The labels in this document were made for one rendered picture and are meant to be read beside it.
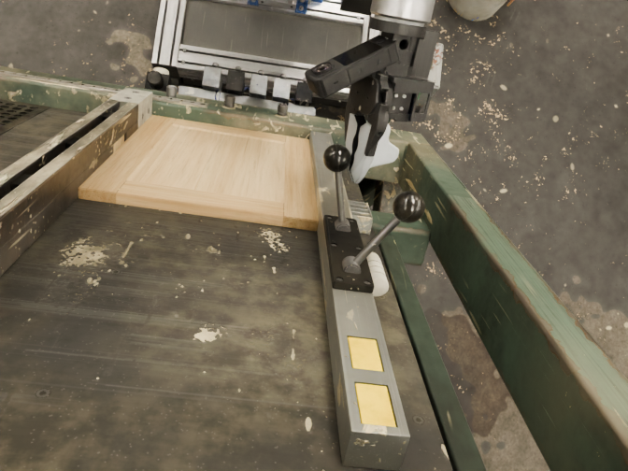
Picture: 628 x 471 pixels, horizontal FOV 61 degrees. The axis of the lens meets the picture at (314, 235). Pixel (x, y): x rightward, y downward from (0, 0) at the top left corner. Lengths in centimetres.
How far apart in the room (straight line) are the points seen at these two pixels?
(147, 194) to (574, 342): 63
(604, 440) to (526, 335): 17
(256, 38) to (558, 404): 178
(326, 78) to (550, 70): 211
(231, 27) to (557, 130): 146
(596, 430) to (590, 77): 232
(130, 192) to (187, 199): 9
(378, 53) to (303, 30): 151
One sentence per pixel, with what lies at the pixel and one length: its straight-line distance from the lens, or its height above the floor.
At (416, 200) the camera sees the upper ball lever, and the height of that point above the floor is 156.
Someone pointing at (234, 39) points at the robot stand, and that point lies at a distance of 216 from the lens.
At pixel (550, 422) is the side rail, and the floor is 159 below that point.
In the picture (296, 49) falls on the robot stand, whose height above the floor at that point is 21.
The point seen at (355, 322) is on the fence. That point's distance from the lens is 58.
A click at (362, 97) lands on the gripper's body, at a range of 72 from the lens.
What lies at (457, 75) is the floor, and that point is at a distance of 251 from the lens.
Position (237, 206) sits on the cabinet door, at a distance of 87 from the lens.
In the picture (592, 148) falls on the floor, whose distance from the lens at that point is 270.
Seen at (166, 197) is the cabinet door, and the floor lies 130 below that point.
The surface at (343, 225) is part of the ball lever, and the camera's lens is 76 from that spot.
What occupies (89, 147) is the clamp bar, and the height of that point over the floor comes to 128.
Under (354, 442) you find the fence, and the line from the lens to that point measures 47.
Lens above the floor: 215
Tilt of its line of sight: 81 degrees down
